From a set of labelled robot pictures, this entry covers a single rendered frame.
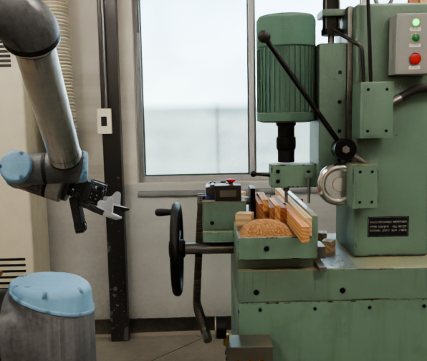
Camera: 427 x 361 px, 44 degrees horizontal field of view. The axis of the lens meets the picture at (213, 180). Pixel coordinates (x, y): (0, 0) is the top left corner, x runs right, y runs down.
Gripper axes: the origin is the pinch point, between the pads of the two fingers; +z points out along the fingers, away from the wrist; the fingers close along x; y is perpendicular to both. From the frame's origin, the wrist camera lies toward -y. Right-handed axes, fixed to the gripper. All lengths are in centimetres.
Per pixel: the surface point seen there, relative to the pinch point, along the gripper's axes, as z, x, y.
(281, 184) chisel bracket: 41.5, -3.0, 25.0
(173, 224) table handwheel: 14.8, -10.0, 4.4
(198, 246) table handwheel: 24.1, -0.9, -1.7
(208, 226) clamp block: 25.0, -1.9, 5.4
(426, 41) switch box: 63, -17, 75
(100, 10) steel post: -54, 116, 71
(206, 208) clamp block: 22.7, -2.0, 10.7
